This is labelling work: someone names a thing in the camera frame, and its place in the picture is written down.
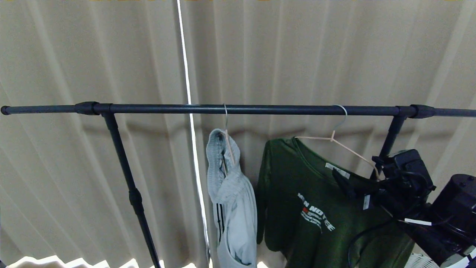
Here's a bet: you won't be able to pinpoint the pink clothes hanger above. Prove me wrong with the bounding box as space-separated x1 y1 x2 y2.
295 105 382 181
222 104 236 175

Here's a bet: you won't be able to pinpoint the white laundry basket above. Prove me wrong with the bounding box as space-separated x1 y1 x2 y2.
403 253 441 268

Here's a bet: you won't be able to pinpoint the green garment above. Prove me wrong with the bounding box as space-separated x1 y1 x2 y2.
256 137 415 268

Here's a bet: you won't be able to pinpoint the beige curtain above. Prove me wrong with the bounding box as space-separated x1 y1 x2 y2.
0 0 476 268

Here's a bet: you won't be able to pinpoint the black clothes rack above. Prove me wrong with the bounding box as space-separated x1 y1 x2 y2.
0 101 476 268

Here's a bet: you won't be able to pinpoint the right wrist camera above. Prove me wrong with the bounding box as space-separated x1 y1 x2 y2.
372 149 436 200

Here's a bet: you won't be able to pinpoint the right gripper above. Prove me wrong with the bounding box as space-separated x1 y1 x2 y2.
363 181 422 217

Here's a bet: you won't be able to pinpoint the pale grey shorts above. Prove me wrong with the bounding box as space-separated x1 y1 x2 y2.
206 129 258 268

